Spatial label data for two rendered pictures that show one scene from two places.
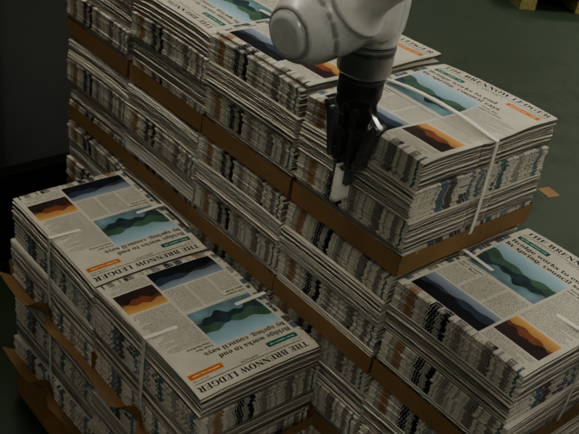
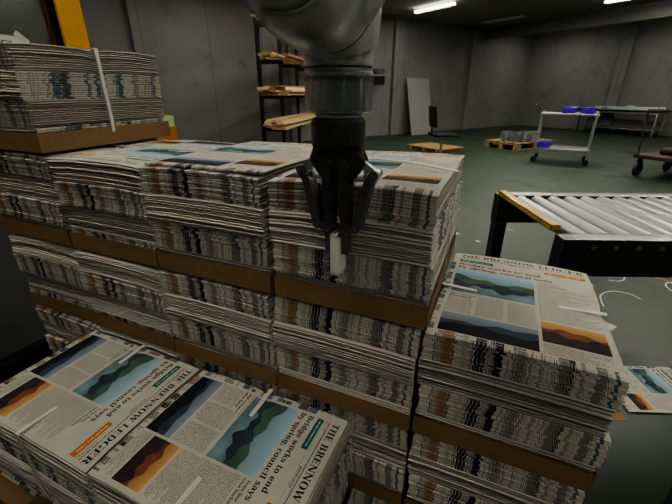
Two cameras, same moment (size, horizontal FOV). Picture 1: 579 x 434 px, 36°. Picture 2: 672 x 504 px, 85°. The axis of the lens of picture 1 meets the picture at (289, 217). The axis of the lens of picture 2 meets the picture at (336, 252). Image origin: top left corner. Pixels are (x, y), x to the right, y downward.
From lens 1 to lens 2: 1.02 m
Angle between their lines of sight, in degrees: 21
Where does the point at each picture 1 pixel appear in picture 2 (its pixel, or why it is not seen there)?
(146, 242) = (136, 389)
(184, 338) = (215, 490)
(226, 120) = (181, 245)
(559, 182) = not seen: hidden behind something
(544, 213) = not seen: hidden behind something
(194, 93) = (140, 233)
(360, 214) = (365, 280)
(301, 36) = not seen: outside the picture
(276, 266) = (275, 362)
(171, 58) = (106, 210)
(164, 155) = (131, 302)
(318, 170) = (300, 253)
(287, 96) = (242, 192)
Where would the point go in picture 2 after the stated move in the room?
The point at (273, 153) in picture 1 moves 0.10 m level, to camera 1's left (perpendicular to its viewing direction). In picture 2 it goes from (242, 257) to (187, 265)
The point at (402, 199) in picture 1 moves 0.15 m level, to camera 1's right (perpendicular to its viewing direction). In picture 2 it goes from (419, 244) to (497, 231)
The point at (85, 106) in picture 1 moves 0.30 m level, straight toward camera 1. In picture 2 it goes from (45, 288) to (48, 339)
